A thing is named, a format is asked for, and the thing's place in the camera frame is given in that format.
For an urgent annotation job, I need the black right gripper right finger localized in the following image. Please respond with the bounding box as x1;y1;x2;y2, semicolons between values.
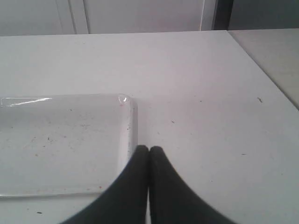
149;146;234;224

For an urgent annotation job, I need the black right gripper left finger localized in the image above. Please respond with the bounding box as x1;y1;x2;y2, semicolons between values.
63;145;149;224

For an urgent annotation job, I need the white plastic tray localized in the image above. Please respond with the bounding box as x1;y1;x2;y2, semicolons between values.
0;94;138;198

